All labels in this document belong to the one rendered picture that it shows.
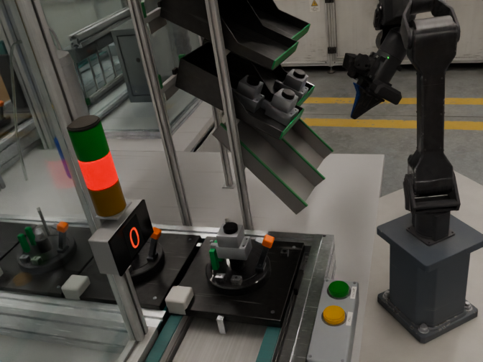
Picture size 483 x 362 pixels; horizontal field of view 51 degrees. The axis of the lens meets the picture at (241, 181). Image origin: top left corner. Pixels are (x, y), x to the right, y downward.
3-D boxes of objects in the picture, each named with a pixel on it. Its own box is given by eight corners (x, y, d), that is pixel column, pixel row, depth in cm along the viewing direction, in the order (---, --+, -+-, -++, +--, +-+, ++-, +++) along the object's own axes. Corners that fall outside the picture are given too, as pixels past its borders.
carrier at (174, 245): (202, 241, 123) (192, 199, 117) (161, 313, 104) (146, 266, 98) (116, 235, 131) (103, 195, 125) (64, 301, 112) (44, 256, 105)
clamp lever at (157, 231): (157, 253, 114) (162, 229, 109) (154, 258, 112) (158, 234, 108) (143, 248, 114) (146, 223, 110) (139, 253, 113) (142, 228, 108)
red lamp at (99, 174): (123, 174, 81) (116, 147, 78) (108, 191, 77) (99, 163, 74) (97, 174, 82) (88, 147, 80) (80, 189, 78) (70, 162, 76)
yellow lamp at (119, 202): (131, 200, 83) (123, 174, 81) (116, 217, 79) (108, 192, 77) (106, 199, 85) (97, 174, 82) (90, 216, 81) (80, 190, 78)
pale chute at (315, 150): (323, 159, 143) (333, 150, 139) (307, 182, 133) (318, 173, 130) (251, 90, 142) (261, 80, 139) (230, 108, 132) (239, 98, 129)
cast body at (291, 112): (295, 120, 119) (305, 95, 114) (287, 127, 115) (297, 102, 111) (265, 103, 121) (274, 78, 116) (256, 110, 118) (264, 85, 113)
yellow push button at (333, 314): (346, 313, 96) (346, 305, 95) (343, 329, 93) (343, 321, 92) (325, 311, 98) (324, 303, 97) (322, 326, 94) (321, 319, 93)
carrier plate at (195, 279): (305, 249, 115) (304, 241, 114) (281, 328, 96) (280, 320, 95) (208, 242, 123) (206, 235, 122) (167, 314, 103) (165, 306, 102)
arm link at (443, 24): (460, 16, 79) (447, 12, 85) (412, 21, 80) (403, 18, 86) (454, 199, 91) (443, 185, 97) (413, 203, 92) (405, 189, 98)
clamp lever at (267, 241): (266, 262, 106) (274, 236, 101) (263, 268, 104) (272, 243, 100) (249, 256, 106) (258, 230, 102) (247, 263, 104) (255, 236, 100)
